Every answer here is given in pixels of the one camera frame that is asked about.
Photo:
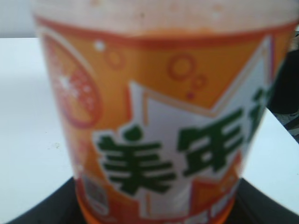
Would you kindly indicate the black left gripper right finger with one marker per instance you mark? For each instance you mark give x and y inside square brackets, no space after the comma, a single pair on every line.
[254,207]

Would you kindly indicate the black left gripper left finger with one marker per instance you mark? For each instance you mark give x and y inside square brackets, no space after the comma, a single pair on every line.
[61,207]

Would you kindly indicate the orange soda plastic bottle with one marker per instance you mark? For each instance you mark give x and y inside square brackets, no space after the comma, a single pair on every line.
[160,99]

